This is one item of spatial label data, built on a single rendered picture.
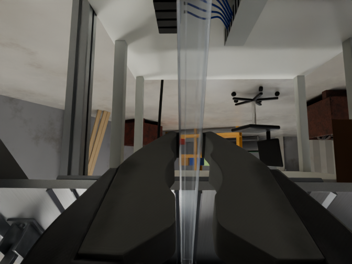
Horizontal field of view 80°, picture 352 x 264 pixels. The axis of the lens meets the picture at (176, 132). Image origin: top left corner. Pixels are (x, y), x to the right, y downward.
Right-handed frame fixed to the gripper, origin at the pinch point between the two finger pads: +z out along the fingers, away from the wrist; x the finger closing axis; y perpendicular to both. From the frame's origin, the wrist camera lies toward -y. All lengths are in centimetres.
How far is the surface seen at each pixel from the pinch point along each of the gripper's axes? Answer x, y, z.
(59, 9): -81, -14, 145
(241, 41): 13.7, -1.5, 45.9
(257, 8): 13.7, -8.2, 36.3
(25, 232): -16.1, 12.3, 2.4
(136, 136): -19, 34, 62
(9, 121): -277, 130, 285
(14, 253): -16.6, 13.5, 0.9
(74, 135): -22.6, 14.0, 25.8
